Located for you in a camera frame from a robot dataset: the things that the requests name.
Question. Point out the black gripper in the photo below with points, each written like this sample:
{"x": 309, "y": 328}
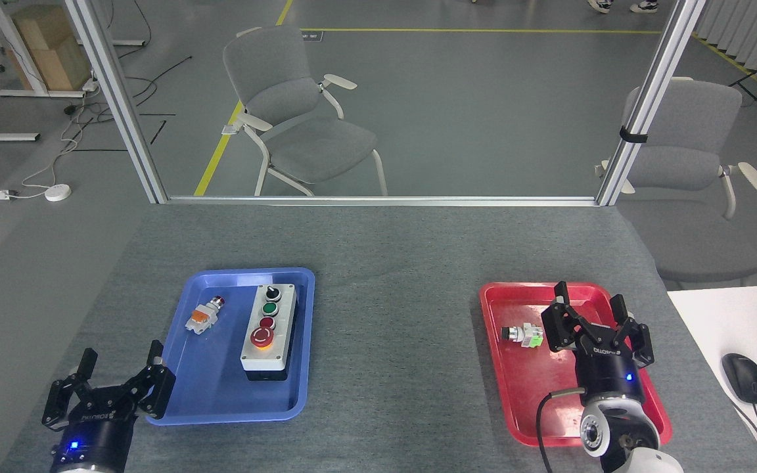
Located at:
{"x": 96, "y": 437}
{"x": 608, "y": 378}

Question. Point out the grey three-button control box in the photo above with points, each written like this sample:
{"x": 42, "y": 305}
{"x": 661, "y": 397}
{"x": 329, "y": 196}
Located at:
{"x": 267, "y": 332}

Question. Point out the orange white push button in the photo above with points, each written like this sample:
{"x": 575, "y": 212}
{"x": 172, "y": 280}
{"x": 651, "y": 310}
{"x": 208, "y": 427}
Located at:
{"x": 201, "y": 318}

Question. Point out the brown cardboard box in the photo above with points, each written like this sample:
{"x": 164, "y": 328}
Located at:
{"x": 50, "y": 49}

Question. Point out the red plastic tray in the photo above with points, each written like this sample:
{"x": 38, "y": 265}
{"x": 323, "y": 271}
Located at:
{"x": 536, "y": 387}

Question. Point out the blue plastic tray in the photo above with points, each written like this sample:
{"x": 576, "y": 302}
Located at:
{"x": 221, "y": 381}

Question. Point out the white side table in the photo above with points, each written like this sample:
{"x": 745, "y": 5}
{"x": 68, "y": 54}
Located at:
{"x": 727, "y": 322}

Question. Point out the black computer mouse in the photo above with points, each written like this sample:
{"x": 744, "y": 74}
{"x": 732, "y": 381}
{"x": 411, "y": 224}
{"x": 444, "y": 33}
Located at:
{"x": 745, "y": 378}

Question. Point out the grey chair with white armrests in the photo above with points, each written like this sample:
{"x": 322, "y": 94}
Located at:
{"x": 299, "y": 125}
{"x": 687, "y": 164}

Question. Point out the round white device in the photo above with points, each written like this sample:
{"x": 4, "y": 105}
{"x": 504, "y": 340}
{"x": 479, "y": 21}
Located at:
{"x": 58, "y": 192}

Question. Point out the white power strip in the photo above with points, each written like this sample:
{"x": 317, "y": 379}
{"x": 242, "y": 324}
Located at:
{"x": 91, "y": 85}

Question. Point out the person's shoe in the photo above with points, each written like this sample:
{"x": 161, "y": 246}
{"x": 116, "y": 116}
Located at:
{"x": 644, "y": 6}
{"x": 600, "y": 5}

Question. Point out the grey curtain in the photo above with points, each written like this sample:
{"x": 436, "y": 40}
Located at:
{"x": 753, "y": 33}

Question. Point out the green white selector switch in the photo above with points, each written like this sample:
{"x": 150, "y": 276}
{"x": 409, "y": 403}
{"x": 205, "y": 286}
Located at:
{"x": 526, "y": 335}

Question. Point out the white wall plug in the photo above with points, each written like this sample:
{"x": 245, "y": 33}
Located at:
{"x": 2, "y": 194}

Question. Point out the silver aluminium rail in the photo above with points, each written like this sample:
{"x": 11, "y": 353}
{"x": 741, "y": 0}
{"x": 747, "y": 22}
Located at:
{"x": 378, "y": 200}

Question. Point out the white desk frame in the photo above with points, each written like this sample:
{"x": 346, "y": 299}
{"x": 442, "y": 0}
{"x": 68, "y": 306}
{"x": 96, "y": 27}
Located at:
{"x": 17, "y": 46}

